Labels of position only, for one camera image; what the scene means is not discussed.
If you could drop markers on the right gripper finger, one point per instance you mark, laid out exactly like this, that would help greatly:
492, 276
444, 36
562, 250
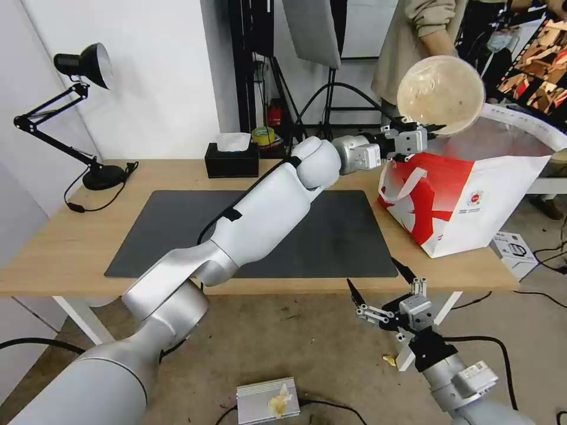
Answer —
417, 285
372, 314

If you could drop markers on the black tripod light stand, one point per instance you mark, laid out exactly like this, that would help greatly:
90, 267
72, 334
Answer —
330, 93

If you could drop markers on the grey softbox panel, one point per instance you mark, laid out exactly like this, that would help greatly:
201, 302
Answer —
310, 31

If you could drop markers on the white printed cardboard box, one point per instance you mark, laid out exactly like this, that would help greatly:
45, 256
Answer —
516, 257

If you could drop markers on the crumpled pale paper scrap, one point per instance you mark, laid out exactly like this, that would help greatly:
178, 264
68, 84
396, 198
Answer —
280, 400

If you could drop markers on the red labelled box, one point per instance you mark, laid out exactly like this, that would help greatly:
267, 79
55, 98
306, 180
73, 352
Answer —
275, 116

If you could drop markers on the black articulated desk lamp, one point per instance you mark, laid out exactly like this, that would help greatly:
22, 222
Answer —
104, 177

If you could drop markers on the small yellow floor scrap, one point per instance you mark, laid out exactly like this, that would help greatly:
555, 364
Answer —
390, 360

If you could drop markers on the person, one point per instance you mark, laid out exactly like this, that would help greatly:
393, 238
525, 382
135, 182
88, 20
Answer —
398, 44

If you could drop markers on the silver metal power supply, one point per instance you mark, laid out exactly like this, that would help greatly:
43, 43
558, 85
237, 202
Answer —
252, 398

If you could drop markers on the black tissue box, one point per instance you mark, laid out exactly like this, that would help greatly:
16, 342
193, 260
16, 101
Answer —
230, 166

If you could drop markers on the red and white takeout bag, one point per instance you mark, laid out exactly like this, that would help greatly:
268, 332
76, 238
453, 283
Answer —
487, 199

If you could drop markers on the white flat bracket plate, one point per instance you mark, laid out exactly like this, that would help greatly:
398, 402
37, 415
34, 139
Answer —
405, 358

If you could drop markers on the round plastic takeout bowl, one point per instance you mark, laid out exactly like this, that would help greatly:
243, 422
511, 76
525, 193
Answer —
438, 88

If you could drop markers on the colourful printed board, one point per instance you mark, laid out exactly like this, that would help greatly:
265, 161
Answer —
540, 66

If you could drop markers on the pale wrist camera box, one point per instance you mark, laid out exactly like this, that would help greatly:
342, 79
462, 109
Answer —
412, 142
416, 312

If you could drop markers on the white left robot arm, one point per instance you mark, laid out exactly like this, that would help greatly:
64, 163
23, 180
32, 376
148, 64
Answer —
266, 208

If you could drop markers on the white mesh hamper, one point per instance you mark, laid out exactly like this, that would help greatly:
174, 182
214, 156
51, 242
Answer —
509, 133

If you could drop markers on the wooden table with white legs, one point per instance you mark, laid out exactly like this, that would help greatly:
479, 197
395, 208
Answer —
44, 248

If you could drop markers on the yellow green tape roll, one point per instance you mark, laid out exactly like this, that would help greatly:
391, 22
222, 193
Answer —
263, 136

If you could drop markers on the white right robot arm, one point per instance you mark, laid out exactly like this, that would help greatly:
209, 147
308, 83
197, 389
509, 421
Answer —
447, 389

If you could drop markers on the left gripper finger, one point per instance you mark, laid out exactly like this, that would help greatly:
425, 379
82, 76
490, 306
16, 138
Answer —
435, 130
394, 129

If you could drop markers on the black desk mat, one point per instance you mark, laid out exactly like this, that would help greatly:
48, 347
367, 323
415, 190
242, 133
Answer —
345, 239

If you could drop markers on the white tissue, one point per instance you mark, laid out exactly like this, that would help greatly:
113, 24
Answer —
232, 141

